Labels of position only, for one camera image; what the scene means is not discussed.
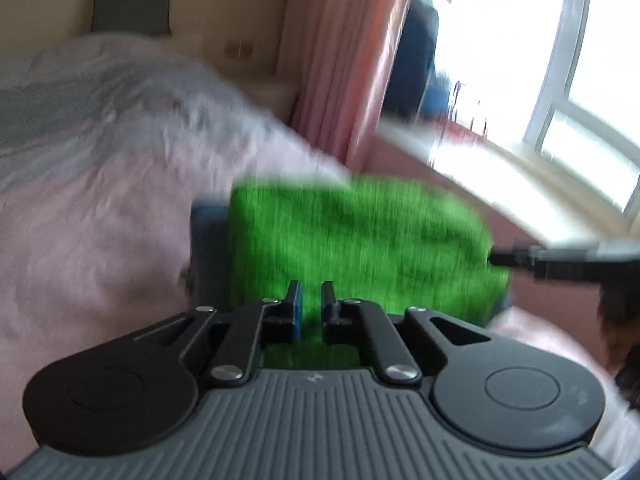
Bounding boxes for green knitted sweater vest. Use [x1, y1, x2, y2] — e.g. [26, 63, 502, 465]
[229, 177, 510, 370]

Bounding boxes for person right hand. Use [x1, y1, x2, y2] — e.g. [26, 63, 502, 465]
[595, 282, 640, 401]

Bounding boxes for folded blue jeans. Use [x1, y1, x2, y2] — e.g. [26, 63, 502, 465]
[188, 200, 232, 312]

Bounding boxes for blue bag by window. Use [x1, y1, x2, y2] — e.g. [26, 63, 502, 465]
[383, 0, 439, 119]

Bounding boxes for pink grey bed quilt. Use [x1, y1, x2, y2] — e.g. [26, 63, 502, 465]
[1, 35, 639, 469]

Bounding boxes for pink curtain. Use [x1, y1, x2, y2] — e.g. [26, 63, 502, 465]
[277, 0, 409, 171]

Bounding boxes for white wire rack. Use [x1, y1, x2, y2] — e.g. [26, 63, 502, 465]
[421, 77, 488, 143]

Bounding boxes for wall power socket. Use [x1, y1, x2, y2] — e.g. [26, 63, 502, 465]
[224, 40, 254, 60]

